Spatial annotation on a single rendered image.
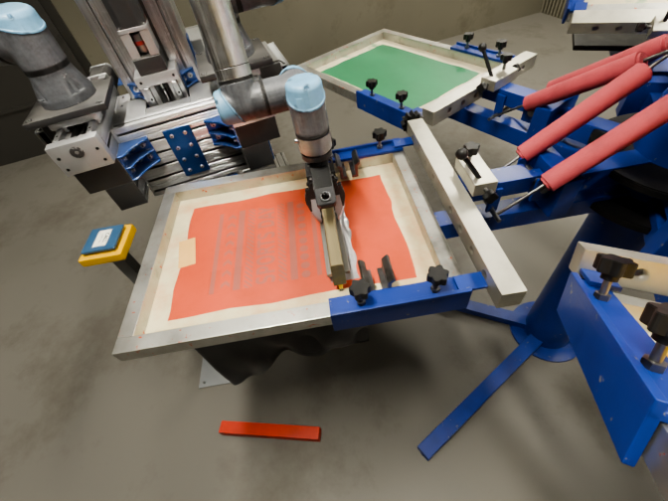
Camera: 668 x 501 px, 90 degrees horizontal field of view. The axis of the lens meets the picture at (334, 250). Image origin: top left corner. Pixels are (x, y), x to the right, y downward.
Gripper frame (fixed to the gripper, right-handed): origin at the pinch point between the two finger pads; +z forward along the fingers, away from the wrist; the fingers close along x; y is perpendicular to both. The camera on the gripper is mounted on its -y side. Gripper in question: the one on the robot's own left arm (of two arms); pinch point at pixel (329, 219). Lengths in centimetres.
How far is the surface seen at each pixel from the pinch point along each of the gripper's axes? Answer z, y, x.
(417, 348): 100, 5, -31
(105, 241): 3, 11, 67
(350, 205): 4.6, 9.4, -6.7
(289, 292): 5.1, -17.8, 12.6
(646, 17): -16, 51, -115
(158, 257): 1.9, -0.8, 47.7
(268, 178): 1.7, 26.2, 17.2
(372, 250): 5.0, -9.4, -9.5
